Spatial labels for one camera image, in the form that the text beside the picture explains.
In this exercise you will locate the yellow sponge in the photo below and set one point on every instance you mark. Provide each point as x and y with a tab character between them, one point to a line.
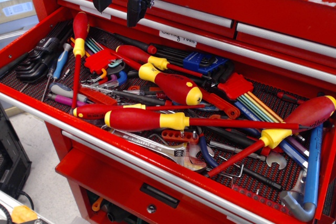
21	214

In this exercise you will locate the black red handled screwdriver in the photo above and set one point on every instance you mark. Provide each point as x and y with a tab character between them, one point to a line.
133	42

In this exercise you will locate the grey blue handled screwdriver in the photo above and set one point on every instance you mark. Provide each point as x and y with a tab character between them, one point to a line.
63	90

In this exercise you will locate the red bit strip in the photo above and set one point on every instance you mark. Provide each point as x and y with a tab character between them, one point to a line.
261	199

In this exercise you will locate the red screwdriver right side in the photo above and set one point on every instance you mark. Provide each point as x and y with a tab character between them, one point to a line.
311	114

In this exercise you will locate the red bit holder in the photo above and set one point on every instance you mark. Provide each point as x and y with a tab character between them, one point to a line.
180	136

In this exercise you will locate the black box on floor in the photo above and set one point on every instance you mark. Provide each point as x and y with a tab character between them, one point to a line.
15	164

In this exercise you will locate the black hex key set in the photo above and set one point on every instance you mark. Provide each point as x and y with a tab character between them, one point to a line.
41	58

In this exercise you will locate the blue white precision screwdriver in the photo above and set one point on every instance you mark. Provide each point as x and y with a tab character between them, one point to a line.
55	70

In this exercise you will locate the large grey hex key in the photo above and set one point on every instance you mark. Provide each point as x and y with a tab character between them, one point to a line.
303	207

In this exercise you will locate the long red yellow screwdriver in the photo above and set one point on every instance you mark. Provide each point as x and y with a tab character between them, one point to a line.
136	120

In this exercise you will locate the red flat tool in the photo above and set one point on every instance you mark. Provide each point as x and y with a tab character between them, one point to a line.
230	110

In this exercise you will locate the blue holder hex key set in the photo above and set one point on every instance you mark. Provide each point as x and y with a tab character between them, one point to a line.
219	69

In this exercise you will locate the purple handled tool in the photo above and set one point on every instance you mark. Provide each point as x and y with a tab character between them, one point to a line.
64	100

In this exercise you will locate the blue handled pliers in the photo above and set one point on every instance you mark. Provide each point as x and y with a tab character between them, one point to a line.
206	155

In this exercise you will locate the open red drawer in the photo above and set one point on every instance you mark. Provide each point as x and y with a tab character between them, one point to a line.
143	176

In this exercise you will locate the slim red yellow screwdriver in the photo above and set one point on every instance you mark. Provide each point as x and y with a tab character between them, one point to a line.
81	29

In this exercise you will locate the large blue hex key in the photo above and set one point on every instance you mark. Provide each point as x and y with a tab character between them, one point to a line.
312	179

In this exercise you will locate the red tool chest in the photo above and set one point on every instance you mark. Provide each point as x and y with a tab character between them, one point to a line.
210	11

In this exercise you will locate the red screwdriver rear middle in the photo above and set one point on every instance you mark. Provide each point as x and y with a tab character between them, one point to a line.
139	55

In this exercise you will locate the white drawer label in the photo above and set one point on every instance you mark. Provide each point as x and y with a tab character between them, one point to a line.
178	38

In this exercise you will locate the chrome adjustable wrench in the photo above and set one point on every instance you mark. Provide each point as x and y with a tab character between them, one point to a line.
183	154

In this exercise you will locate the red holder rainbow hex keys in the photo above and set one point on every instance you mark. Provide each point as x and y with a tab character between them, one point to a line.
240	90

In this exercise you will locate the thin red screwdriver front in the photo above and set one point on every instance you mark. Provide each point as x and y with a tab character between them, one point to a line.
98	111

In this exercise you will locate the large stubby red screwdriver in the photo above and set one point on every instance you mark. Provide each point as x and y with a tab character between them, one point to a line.
178	88

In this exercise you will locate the open end steel spanner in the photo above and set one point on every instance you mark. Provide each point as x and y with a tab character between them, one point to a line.
252	154

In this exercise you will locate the small red precision screwdriver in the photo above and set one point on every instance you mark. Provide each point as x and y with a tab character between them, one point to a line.
286	97

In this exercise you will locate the red holder coloured hex keys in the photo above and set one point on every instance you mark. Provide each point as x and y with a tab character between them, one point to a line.
101	62

